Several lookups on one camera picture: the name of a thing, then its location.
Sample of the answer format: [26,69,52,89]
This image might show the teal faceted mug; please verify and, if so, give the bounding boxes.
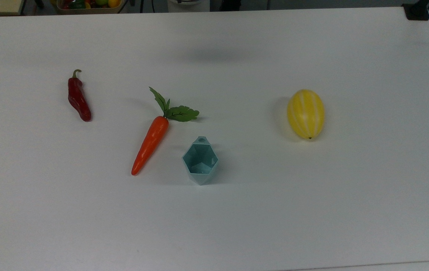
[182,136,219,186]

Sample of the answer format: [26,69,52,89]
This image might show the orange toy carrot green leaves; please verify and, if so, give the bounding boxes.
[131,87,200,176]

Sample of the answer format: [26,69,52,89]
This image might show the yellow striped melon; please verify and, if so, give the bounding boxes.
[287,89,325,140]

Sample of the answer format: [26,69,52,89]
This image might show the red chili pepper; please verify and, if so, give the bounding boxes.
[67,69,92,122]

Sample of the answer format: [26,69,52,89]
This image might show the basket of toy produce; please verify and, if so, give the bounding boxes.
[50,0,124,15]

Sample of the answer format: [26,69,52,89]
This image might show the black table clamp mount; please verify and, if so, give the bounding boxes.
[402,0,429,21]

